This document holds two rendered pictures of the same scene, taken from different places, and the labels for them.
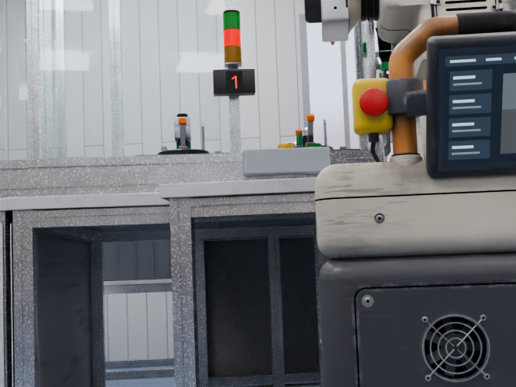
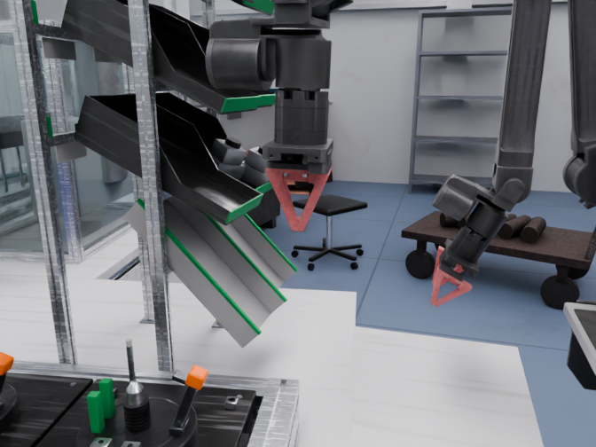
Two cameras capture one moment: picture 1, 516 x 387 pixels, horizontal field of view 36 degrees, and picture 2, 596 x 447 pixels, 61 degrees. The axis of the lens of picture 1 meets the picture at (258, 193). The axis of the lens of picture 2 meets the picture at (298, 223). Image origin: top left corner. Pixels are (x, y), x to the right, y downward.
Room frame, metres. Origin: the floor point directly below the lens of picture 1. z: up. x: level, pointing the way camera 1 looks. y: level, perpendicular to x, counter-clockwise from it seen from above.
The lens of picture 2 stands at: (1.88, 0.34, 1.39)
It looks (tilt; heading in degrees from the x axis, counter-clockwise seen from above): 16 degrees down; 282
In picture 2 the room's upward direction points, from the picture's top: straight up
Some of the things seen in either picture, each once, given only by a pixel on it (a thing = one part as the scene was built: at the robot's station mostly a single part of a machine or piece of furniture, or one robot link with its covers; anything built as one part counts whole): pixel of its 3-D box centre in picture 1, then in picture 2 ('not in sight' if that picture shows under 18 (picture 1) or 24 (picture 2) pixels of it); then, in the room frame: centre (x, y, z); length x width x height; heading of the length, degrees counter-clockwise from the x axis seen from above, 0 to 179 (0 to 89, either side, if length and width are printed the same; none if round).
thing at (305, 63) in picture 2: not in sight; (297, 65); (1.99, -0.21, 1.41); 0.07 x 0.06 x 0.07; 174
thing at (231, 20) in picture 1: (231, 22); not in sight; (2.28, 0.06, 1.39); 0.05 x 0.05 x 0.05
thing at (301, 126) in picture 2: not in sight; (301, 124); (1.99, -0.20, 1.35); 0.10 x 0.07 x 0.07; 94
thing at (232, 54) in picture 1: (233, 56); not in sight; (2.28, 0.06, 1.29); 0.05 x 0.05 x 0.05
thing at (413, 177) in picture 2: not in sight; (459, 105); (1.20, -6.46, 1.11); 1.12 x 0.47 x 2.22; 176
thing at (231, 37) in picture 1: (232, 39); not in sight; (2.28, 0.06, 1.34); 0.05 x 0.05 x 0.05
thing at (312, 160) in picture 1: (286, 161); not in sight; (1.96, -0.07, 0.93); 0.21 x 0.07 x 0.06; 94
